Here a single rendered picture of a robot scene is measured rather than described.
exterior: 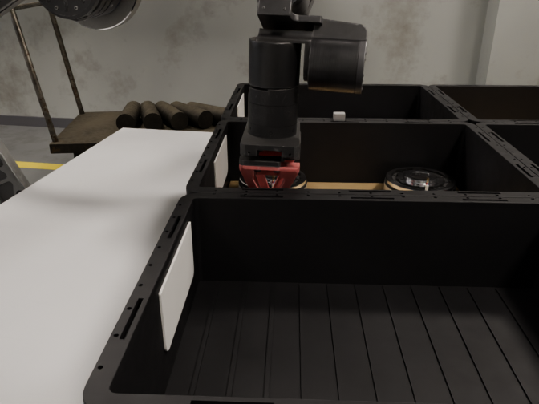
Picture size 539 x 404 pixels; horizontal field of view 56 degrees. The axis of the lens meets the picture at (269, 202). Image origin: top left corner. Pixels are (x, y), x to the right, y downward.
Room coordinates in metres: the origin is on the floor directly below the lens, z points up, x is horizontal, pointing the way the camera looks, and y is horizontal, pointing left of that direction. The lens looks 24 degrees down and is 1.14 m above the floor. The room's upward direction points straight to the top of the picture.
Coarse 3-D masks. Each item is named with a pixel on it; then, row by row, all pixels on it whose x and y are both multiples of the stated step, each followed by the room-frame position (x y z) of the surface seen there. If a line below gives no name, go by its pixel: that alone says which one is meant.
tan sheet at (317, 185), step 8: (232, 184) 0.76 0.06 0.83; (312, 184) 0.76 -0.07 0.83; (320, 184) 0.76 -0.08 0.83; (328, 184) 0.76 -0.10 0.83; (336, 184) 0.76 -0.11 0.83; (344, 184) 0.76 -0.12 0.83; (352, 184) 0.76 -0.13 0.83; (360, 184) 0.76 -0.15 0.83; (368, 184) 0.76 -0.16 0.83; (376, 184) 0.76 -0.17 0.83
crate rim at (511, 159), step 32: (224, 128) 0.74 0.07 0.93; (512, 160) 0.60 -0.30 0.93; (192, 192) 0.50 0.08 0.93; (224, 192) 0.50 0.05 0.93; (256, 192) 0.50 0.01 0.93; (288, 192) 0.50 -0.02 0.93; (320, 192) 0.50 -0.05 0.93; (352, 192) 0.50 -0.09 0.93; (384, 192) 0.50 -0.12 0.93; (416, 192) 0.50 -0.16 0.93; (448, 192) 0.50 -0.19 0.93; (480, 192) 0.50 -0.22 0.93; (512, 192) 0.50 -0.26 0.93
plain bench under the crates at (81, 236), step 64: (128, 128) 1.55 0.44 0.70; (64, 192) 1.04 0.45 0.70; (128, 192) 1.04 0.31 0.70; (0, 256) 0.76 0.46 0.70; (64, 256) 0.76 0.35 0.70; (128, 256) 0.76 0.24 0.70; (0, 320) 0.58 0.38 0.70; (64, 320) 0.58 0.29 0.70; (0, 384) 0.46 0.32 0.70; (64, 384) 0.46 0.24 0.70
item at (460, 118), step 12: (240, 84) 1.08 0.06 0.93; (300, 84) 1.08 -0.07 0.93; (372, 84) 1.08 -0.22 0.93; (384, 84) 1.08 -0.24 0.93; (396, 84) 1.08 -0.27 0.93; (408, 84) 1.08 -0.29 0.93; (420, 84) 1.08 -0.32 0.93; (432, 96) 0.97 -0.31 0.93; (228, 108) 0.87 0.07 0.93; (444, 108) 0.88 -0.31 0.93; (360, 120) 0.79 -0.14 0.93; (372, 120) 0.79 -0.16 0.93; (384, 120) 0.79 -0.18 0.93; (396, 120) 0.79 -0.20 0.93; (408, 120) 0.79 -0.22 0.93; (420, 120) 0.79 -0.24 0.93; (432, 120) 0.79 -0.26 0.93; (444, 120) 0.79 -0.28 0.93; (456, 120) 0.79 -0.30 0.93
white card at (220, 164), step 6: (222, 144) 0.70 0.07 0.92; (222, 150) 0.70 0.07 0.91; (222, 156) 0.70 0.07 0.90; (216, 162) 0.63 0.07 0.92; (222, 162) 0.69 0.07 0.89; (216, 168) 0.63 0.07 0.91; (222, 168) 0.69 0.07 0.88; (216, 174) 0.63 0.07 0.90; (222, 174) 0.69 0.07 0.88; (216, 180) 0.63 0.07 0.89; (222, 180) 0.69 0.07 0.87; (216, 186) 0.63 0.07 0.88; (222, 186) 0.68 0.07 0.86
